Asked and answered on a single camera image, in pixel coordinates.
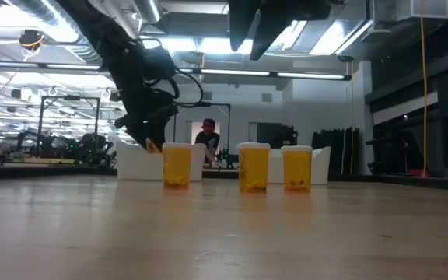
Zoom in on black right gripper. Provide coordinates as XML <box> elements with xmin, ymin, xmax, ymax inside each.
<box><xmin>229</xmin><ymin>0</ymin><xmax>332</xmax><ymax>62</ymax></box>

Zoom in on long ceiling light fixture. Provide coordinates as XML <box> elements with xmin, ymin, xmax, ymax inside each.
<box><xmin>0</xmin><ymin>60</ymin><xmax>352</xmax><ymax>81</ymax></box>

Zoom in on black cabinet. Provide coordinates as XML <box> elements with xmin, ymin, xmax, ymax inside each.
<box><xmin>256</xmin><ymin>122</ymin><xmax>299</xmax><ymax>151</ymax></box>

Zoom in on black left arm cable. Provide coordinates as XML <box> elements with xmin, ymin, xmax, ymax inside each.
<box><xmin>128</xmin><ymin>37</ymin><xmax>205</xmax><ymax>110</ymax></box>

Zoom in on black wall panels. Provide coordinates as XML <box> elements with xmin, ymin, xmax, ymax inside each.
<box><xmin>311</xmin><ymin>127</ymin><xmax>361</xmax><ymax>176</ymax></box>

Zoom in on distant dark workbench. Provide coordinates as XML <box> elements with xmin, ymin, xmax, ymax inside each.
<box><xmin>0</xmin><ymin>161</ymin><xmax>118</xmax><ymax>180</ymax></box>

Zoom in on white plastic bin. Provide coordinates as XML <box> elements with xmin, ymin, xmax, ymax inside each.
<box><xmin>115</xmin><ymin>139</ymin><xmax>208</xmax><ymax>182</ymax></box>
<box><xmin>242</xmin><ymin>143</ymin><xmax>332</xmax><ymax>185</ymax></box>

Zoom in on silver round ventilation duct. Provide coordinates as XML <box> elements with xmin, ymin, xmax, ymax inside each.
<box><xmin>132</xmin><ymin>0</ymin><xmax>163</xmax><ymax>24</ymax></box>

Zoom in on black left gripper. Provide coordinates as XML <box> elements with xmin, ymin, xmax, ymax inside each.
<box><xmin>113</xmin><ymin>76</ymin><xmax>180</xmax><ymax>152</ymax></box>

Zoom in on black ceiling cord reel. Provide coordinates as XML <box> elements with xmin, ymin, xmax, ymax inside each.
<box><xmin>17</xmin><ymin>29</ymin><xmax>47</xmax><ymax>51</ymax></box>

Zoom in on black gantry frame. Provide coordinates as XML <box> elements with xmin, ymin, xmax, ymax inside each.
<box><xmin>36</xmin><ymin>95</ymin><xmax>101</xmax><ymax>156</ymax></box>
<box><xmin>173</xmin><ymin>101</ymin><xmax>232</xmax><ymax>147</ymax></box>

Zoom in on person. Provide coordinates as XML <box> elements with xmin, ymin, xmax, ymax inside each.
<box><xmin>194</xmin><ymin>117</ymin><xmax>222</xmax><ymax>164</ymax></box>

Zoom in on yellow extension cable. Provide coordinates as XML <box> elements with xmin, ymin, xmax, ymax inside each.
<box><xmin>419</xmin><ymin>0</ymin><xmax>429</xmax><ymax>178</ymax></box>

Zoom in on black floor machine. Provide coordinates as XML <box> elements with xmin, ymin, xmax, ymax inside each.
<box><xmin>366</xmin><ymin>130</ymin><xmax>427</xmax><ymax>177</ymax></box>

